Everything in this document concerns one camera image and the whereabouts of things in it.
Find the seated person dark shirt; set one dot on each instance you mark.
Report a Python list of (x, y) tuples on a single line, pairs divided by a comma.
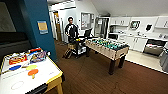
[(71, 31)]

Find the foosball table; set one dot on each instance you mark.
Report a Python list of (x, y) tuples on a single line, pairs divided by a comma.
[(106, 48)]

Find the stainless steel refrigerator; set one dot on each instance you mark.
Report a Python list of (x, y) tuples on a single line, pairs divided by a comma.
[(101, 27)]

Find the white drawer unit beside microwave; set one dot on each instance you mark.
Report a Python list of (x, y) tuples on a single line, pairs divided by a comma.
[(122, 38)]

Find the colourful printed box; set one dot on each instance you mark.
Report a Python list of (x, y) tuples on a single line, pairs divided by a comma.
[(37, 56)]

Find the red flat packet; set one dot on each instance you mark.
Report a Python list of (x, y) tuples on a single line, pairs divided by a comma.
[(35, 50)]

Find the white sink base cabinet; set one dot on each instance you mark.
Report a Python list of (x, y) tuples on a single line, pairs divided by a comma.
[(136, 43)]

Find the yellow green paddle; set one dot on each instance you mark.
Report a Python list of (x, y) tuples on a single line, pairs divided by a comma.
[(31, 67)]

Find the orange snack packets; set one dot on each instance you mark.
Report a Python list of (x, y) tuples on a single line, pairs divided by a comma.
[(17, 60)]

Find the dark upholstered sofa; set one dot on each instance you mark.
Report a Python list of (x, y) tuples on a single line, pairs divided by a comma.
[(13, 41)]

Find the grey wall notice board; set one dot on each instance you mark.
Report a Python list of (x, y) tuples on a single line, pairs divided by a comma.
[(86, 20)]

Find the white wall cabinet wide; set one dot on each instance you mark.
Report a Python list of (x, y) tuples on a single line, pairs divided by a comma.
[(120, 21)]

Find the yellow wall sign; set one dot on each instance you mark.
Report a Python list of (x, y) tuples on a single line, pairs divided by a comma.
[(42, 27)]

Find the white wall cabinet three doors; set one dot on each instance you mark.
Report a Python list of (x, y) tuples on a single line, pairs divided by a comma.
[(162, 22)]

